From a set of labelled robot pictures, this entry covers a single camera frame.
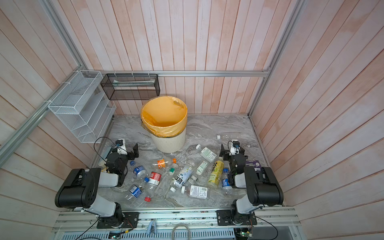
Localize blue cap crushed water bottle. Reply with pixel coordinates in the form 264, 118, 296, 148
129, 160, 148, 180

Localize blue label pepsi bottle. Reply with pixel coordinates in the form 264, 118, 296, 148
221, 168, 233, 195

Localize orange cap juice bottle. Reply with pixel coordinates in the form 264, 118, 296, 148
152, 158, 177, 169

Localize red label clear bottle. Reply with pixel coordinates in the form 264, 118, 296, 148
145, 172, 162, 202

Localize green cap clear bottle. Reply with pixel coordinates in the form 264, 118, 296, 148
155, 168, 175, 197

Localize black white label bottle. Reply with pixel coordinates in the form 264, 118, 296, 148
173, 163, 194, 188

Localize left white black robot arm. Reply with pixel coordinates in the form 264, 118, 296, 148
55, 139, 139, 230

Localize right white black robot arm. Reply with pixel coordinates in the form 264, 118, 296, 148
217, 140, 284, 226

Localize cream plastic waste bin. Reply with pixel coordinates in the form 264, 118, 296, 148
151, 128, 187, 154

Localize yellow bin liner bag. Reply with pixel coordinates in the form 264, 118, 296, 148
141, 96, 188, 138

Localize green label clear bottle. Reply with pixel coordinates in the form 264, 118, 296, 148
196, 144, 217, 163

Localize yellow label tea bottle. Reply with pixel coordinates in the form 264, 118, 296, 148
207, 157, 224, 188

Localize small green label bottle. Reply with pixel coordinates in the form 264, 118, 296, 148
188, 160, 209, 185

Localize blue label crushed bottle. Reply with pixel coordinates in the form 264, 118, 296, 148
125, 177, 149, 201

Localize white wire mesh shelf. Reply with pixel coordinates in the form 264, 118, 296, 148
49, 71, 116, 144

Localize black wire mesh basket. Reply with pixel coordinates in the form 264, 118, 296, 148
101, 73, 161, 101

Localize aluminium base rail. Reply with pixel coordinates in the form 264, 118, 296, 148
52, 207, 301, 232

